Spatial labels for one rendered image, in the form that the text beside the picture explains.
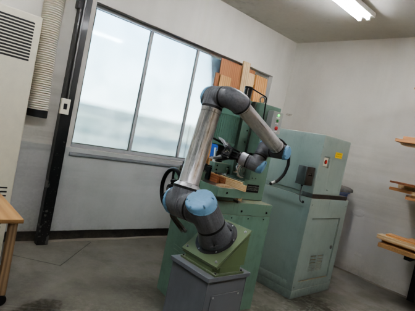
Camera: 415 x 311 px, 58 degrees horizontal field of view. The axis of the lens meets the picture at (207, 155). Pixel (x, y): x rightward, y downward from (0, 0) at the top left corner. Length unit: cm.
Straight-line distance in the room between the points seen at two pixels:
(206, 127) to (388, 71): 310
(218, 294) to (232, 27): 330
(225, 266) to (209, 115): 78
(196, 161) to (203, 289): 64
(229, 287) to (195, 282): 18
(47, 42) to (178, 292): 211
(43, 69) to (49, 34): 27
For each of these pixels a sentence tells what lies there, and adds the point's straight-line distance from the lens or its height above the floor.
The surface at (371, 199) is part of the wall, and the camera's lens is 458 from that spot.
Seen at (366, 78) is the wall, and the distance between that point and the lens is 484.
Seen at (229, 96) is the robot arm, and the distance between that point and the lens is 197.
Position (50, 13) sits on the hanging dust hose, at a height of 187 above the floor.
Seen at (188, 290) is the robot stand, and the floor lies 43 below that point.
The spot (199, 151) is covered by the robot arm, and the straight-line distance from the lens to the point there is 198.
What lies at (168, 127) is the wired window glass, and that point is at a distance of 409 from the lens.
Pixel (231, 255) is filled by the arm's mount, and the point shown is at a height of 66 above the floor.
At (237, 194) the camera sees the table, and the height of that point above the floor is 87.
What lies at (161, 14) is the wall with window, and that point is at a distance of 395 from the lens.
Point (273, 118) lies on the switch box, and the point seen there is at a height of 142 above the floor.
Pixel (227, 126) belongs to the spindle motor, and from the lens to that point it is 261.
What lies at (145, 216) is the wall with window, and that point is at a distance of 408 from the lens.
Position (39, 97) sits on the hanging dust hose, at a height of 123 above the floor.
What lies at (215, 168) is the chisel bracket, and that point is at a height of 99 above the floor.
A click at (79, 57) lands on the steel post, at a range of 342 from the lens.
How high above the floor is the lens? 121
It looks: 3 degrees down
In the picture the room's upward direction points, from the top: 12 degrees clockwise
